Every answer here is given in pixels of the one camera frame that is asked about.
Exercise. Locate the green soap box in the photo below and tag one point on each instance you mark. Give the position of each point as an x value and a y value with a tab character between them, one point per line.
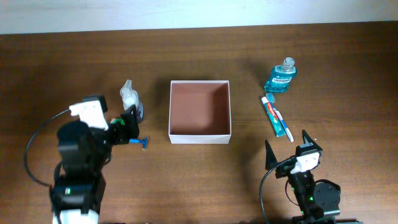
117	121

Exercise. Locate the green toothpaste tube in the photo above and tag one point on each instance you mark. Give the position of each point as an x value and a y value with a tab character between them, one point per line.
276	124

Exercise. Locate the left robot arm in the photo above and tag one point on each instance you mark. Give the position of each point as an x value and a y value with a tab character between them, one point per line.
78	180

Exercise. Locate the blue disposable razor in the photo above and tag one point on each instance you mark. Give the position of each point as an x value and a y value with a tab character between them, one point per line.
143	142

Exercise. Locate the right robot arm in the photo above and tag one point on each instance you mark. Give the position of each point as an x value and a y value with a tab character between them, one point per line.
318	200

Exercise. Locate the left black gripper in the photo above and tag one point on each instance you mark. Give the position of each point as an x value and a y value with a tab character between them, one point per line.
130	125

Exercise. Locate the blue mouthwash bottle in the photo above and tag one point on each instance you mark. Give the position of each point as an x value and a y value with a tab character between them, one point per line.
281	76

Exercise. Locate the white open cardboard box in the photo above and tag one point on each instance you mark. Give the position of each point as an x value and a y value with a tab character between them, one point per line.
200	112

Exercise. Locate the clear spray bottle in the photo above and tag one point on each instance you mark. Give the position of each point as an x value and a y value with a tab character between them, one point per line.
130	97

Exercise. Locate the blue white toothbrush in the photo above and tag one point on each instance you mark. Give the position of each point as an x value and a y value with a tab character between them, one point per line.
271	99

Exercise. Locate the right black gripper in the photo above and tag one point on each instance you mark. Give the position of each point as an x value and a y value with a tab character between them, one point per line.
271	160

